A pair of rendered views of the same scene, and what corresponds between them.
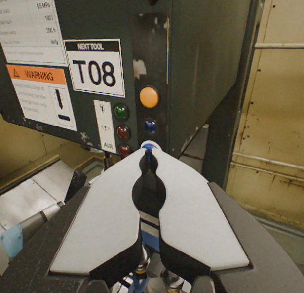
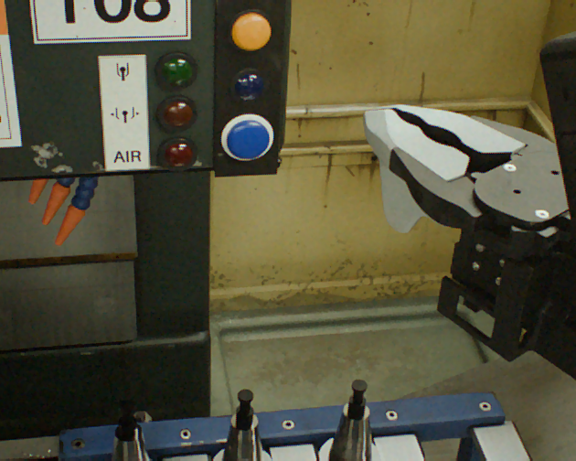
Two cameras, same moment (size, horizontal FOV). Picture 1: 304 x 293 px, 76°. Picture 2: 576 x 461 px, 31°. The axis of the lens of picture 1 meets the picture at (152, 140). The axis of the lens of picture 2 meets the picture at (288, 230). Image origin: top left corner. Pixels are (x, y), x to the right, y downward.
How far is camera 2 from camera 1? 0.50 m
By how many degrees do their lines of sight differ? 35
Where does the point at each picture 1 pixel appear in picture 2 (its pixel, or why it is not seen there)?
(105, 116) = (129, 89)
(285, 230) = (394, 317)
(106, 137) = (126, 137)
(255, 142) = not seen: hidden behind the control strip
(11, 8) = not seen: outside the picture
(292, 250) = (425, 362)
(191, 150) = not seen: hidden behind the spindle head
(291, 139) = (350, 25)
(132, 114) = (204, 69)
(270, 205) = (336, 259)
